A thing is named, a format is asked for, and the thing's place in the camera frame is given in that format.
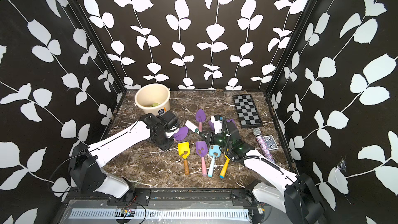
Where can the black white checkerboard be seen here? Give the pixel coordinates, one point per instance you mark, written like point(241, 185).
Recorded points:
point(247, 113)

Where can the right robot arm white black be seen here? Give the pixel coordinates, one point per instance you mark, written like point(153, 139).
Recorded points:
point(282, 180)

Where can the purple pointed trowel front row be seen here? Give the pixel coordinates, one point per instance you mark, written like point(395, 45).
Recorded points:
point(179, 134)

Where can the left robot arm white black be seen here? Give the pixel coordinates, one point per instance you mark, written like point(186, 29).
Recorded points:
point(87, 162)

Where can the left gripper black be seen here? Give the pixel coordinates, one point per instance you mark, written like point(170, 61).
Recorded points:
point(167, 146)

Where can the cream plastic bucket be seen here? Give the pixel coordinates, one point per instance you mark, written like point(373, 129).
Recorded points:
point(153, 93)

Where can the purple trowel pink handle right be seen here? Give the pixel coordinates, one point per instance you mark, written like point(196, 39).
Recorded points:
point(232, 121)

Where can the purple pointed trowel pink handle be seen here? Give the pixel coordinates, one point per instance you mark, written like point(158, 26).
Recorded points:
point(200, 118)

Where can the purple square trowel pink handle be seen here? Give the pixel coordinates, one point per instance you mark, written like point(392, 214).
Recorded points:
point(211, 124)

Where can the yellow square trowel wooden handle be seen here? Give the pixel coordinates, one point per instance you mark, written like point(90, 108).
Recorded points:
point(184, 152)

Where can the light blue trowel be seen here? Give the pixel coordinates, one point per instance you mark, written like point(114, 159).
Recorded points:
point(214, 152)

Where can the purple square trowel front row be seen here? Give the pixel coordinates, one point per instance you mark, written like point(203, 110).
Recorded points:
point(202, 150)

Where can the playing card deck box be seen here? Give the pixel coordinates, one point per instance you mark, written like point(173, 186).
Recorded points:
point(271, 143)

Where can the black front rail base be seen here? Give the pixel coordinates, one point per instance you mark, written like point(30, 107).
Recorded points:
point(238, 196)

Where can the green white scrub brush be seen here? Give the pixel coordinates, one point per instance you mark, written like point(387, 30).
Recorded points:
point(191, 126)

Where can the white perforated cable tray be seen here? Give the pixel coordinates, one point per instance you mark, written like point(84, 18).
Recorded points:
point(139, 214)

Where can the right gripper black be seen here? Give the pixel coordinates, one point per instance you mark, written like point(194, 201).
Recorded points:
point(211, 138)

